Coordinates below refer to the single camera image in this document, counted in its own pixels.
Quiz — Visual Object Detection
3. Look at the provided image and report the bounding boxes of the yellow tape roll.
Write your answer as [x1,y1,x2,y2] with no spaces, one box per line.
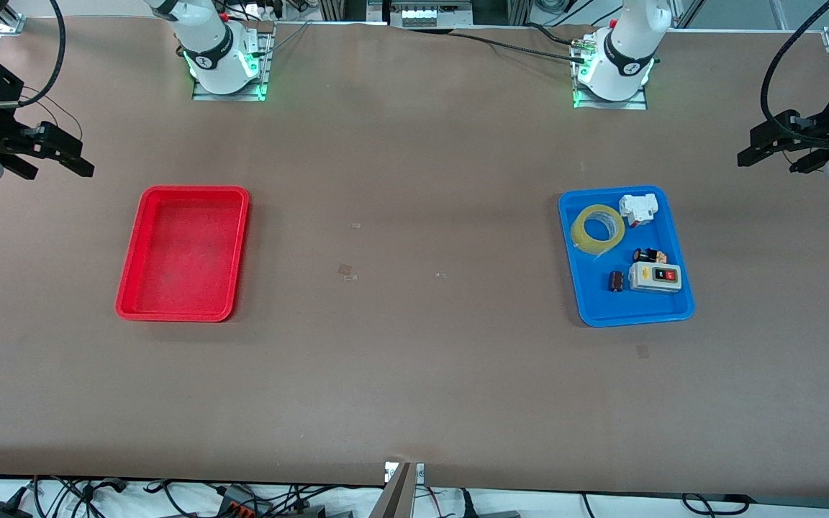
[571,204,626,255]

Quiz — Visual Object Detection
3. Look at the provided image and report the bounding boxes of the red plastic tray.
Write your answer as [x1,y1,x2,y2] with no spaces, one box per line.
[114,185,251,323]

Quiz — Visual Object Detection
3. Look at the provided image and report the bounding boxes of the blue plastic tray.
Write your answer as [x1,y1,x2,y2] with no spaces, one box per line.
[557,185,696,329]

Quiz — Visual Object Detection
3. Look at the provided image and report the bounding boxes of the grey metal device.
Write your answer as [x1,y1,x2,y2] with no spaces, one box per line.
[384,0,474,29]

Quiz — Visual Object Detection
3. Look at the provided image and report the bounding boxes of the orange black connector box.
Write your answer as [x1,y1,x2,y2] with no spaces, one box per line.
[217,488,271,518]

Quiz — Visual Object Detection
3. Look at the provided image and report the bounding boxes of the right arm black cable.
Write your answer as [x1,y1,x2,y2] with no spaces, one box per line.
[19,0,68,109]

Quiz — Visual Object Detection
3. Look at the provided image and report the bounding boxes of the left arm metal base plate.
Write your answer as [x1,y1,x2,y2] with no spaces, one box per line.
[573,78,649,111]

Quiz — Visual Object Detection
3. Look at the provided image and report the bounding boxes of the grey push-button switch box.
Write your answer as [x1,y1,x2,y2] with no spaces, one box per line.
[628,262,683,294]

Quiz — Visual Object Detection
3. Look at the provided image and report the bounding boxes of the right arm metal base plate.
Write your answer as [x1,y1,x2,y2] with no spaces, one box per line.
[191,22,273,101]

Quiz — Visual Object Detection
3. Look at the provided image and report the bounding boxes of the black cable on table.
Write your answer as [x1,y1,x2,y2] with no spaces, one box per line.
[449,32,599,62]

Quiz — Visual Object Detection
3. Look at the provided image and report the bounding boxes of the black cable loop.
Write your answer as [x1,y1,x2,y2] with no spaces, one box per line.
[681,492,752,516]

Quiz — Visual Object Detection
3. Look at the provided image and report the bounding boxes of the aluminium profile post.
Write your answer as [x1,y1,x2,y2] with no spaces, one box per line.
[375,460,426,518]

